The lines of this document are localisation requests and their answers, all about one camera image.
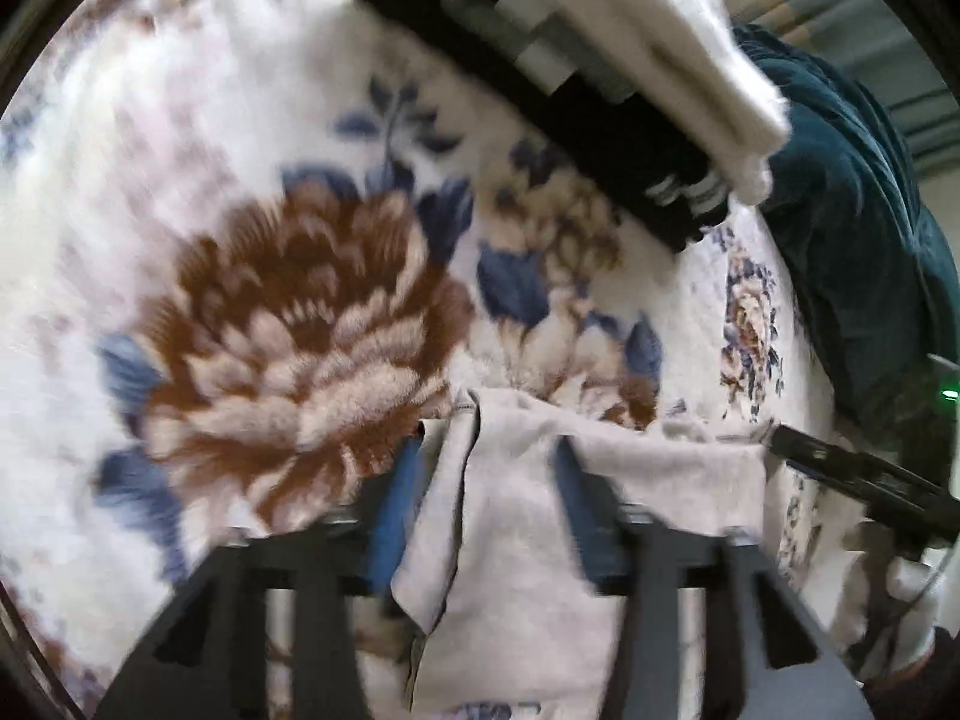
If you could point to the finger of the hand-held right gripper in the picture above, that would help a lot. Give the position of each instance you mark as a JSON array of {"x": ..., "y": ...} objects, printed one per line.
[{"x": 847, "y": 465}]

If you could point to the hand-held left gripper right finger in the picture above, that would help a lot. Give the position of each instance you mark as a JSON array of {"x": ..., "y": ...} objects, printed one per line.
[{"x": 585, "y": 517}]

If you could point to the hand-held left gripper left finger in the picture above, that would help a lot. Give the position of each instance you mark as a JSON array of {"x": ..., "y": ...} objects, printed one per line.
[{"x": 394, "y": 510}]

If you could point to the beige small garment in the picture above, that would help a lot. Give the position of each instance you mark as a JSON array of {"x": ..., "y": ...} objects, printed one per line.
[{"x": 510, "y": 615}]

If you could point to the person's right hand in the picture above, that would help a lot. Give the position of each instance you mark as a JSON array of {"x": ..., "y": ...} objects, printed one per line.
[{"x": 900, "y": 615}]

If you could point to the teal velvet cloth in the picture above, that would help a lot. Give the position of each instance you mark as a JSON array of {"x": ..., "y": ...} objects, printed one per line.
[{"x": 847, "y": 240}]

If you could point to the floral printed blanket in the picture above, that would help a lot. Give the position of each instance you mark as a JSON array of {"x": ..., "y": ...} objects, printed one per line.
[{"x": 112, "y": 165}]

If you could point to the white folded garment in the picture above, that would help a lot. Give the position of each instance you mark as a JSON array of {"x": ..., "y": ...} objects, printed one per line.
[{"x": 660, "y": 37}]

